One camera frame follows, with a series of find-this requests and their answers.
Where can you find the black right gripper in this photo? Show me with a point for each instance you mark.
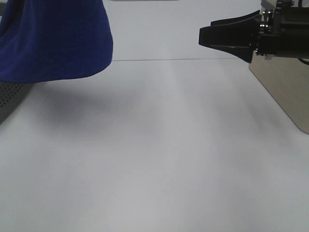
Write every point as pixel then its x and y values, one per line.
pixel 284 32

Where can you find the blue microfibre towel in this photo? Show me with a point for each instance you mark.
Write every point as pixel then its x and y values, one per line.
pixel 48 40

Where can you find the beige plastic storage bin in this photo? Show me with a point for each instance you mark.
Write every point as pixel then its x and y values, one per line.
pixel 287 81

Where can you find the grey perforated plastic basket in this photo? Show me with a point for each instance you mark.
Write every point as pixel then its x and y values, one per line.
pixel 11 96

